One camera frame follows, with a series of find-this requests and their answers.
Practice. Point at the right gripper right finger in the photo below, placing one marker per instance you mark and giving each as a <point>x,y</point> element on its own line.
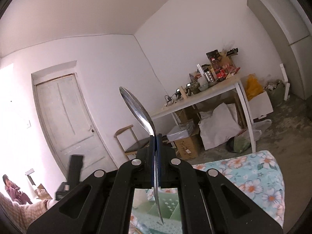
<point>165,170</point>

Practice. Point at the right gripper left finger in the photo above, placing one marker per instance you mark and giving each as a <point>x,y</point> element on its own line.
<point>146,169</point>

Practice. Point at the metal spoon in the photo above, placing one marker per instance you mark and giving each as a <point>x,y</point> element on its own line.
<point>143,117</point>

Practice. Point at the wooden chair black seat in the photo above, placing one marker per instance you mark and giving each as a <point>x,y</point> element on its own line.
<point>128,141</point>

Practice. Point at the cardboard box under table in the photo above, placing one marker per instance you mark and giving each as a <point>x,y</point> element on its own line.
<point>189,147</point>

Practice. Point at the white wooden door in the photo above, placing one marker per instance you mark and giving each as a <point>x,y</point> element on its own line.
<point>67,125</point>

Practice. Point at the seated person in background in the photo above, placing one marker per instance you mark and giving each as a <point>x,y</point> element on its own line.
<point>15,192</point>

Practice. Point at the white sack under table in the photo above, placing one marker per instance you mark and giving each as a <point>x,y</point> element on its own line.
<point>219,125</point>

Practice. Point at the white side table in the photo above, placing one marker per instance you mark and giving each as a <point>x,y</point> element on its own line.
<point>233,82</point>

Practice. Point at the floral blue tablecloth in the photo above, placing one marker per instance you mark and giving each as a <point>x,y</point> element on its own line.
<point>257,175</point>

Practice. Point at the white box yellow bag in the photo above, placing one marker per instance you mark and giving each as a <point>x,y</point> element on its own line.
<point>257,98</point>

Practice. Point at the green bag on floor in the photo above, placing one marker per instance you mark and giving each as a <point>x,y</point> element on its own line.
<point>276,92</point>

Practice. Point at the grey refrigerator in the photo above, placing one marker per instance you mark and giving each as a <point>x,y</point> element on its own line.
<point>291,38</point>

